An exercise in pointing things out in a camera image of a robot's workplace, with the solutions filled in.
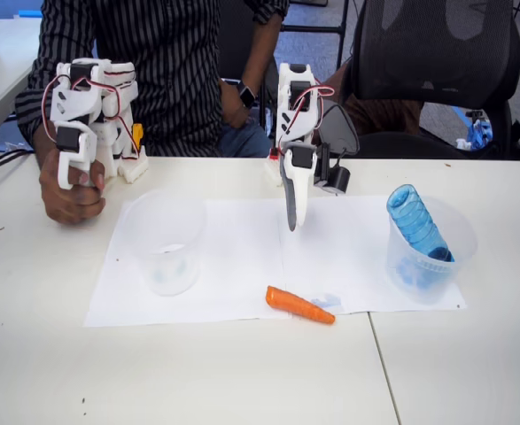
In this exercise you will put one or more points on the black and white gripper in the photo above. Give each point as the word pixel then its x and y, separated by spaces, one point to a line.
pixel 299 185

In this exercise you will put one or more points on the orange carrot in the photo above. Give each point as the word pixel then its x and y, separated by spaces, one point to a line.
pixel 299 305

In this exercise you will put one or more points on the white leader arm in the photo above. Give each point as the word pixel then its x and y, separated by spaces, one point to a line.
pixel 75 102

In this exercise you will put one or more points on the person's right forearm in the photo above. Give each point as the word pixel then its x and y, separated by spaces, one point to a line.
pixel 42 139

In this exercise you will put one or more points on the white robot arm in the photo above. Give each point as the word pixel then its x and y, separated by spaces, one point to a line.
pixel 297 115

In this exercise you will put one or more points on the blue plastic bottle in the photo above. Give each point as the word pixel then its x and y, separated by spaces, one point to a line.
pixel 412 221

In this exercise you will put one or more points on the person's left hand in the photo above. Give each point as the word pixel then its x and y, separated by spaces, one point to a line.
pixel 233 106

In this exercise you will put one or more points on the person's right hand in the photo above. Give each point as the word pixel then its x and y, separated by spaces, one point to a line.
pixel 69 206

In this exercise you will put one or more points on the white paper sheet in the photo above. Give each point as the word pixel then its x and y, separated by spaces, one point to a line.
pixel 352 248
pixel 242 265

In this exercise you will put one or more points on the gray chair armrest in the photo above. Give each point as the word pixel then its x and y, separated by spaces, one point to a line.
pixel 344 128

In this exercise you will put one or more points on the small blue scrap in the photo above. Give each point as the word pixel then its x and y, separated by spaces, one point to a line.
pixel 331 303

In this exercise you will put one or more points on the black smartwatch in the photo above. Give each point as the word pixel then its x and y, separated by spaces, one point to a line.
pixel 247 95

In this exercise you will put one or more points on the person in brown trousers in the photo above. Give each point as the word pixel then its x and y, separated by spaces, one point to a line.
pixel 383 115

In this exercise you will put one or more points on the clear plastic cup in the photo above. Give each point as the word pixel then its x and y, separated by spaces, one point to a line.
pixel 166 270
pixel 461 248

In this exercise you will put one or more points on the black metal table leg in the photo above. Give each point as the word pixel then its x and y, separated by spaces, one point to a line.
pixel 341 31

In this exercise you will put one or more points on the person in striped shirt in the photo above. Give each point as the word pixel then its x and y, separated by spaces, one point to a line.
pixel 175 66

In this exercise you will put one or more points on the blue plastic object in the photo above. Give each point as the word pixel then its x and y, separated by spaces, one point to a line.
pixel 478 133

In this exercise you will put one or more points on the black mesh office chair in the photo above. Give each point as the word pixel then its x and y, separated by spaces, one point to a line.
pixel 436 44

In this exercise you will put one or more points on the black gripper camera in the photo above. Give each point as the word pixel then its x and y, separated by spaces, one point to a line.
pixel 337 179

